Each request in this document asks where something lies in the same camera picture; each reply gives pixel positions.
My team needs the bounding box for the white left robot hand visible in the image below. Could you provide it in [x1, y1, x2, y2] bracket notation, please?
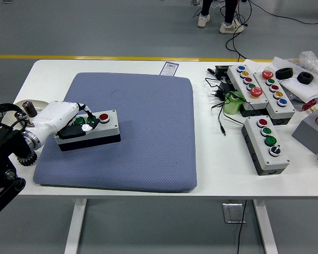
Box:
[28, 101, 101, 145]

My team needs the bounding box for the grey four-button control box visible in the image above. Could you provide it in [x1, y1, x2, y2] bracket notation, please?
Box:
[54, 108, 122, 152]
[241, 115, 290, 176]

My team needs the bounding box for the five-button box, blue button at end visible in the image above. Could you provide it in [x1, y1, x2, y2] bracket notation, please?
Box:
[226, 64, 269, 117]

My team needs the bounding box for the five-button box, red mushroom at end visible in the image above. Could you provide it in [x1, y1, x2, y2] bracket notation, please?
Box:
[254, 69, 296, 125]

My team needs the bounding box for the red mushroom button part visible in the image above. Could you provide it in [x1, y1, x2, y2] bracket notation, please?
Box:
[301, 99, 318, 113]

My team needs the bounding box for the white shallow dish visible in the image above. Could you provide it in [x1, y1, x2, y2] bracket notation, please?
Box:
[14, 99, 50, 117]

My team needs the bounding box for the black metal gear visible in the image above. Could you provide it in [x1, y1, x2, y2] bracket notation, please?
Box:
[15, 152, 38, 167]

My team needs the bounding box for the grey-blue textured mat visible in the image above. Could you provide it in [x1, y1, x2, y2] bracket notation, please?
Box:
[32, 72, 198, 193]

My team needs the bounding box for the white table leg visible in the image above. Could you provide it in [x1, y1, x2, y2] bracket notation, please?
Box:
[253, 199, 279, 254]
[64, 198, 87, 254]

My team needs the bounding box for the purple label card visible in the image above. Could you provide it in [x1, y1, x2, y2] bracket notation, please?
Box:
[160, 61, 180, 77]

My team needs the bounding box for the small black device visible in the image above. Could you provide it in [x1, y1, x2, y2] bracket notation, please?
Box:
[214, 65, 233, 79]

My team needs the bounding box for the green plastic cup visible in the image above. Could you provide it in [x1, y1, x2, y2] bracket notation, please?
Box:
[224, 90, 245, 115]

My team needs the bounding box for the white paper sheet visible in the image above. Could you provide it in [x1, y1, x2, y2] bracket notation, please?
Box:
[244, 58, 264, 72]

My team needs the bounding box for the person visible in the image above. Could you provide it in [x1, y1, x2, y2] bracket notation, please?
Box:
[197, 0, 246, 34]

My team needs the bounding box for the grey block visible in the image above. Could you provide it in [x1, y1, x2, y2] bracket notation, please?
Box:
[291, 108, 318, 155]

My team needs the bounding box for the clear bubble wrap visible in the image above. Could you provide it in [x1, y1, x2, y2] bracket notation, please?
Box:
[298, 51, 318, 77]

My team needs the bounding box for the black power adapter with cord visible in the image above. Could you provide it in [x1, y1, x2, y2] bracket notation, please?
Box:
[204, 77, 251, 137]

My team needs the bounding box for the black floor cable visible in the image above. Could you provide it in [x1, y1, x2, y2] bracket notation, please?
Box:
[250, 0, 318, 25]
[225, 0, 252, 62]

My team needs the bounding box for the metal bracket under table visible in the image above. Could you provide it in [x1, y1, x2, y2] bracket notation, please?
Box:
[222, 202, 246, 224]

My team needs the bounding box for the black cable under table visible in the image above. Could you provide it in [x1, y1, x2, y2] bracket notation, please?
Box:
[236, 199, 249, 254]

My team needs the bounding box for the black foam ring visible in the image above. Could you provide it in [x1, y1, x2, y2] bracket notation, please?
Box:
[275, 67, 294, 79]
[296, 71, 314, 85]

